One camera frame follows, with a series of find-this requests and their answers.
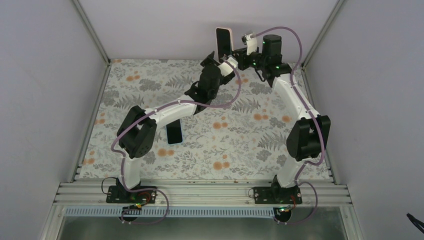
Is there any phone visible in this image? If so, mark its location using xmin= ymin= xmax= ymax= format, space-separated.
xmin=165 ymin=119 xmax=183 ymax=145
xmin=215 ymin=27 xmax=234 ymax=60

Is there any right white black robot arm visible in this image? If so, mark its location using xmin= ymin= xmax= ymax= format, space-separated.
xmin=232 ymin=33 xmax=331 ymax=204

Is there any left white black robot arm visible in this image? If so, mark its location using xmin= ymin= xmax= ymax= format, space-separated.
xmin=111 ymin=52 xmax=238 ymax=203

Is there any phone in blue case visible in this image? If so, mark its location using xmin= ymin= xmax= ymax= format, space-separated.
xmin=165 ymin=119 xmax=183 ymax=145

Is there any floral patterned table mat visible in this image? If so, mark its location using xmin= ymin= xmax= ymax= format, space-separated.
xmin=79 ymin=59 xmax=296 ymax=180

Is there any black object at edge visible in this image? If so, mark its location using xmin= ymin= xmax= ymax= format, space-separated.
xmin=406 ymin=213 xmax=424 ymax=233

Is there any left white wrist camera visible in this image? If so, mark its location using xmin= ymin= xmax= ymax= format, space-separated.
xmin=218 ymin=55 xmax=238 ymax=85

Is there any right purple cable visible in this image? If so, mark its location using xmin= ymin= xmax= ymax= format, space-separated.
xmin=253 ymin=26 xmax=327 ymax=226

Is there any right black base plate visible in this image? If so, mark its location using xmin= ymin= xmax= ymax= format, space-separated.
xmin=253 ymin=186 xmax=303 ymax=205

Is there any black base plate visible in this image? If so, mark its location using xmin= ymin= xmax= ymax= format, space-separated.
xmin=253 ymin=186 xmax=303 ymax=205
xmin=105 ymin=185 xmax=157 ymax=205

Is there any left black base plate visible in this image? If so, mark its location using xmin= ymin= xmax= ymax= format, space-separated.
xmin=105 ymin=185 xmax=157 ymax=205

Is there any aluminium rail frame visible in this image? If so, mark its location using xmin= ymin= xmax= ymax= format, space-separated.
xmin=53 ymin=180 xmax=353 ymax=207

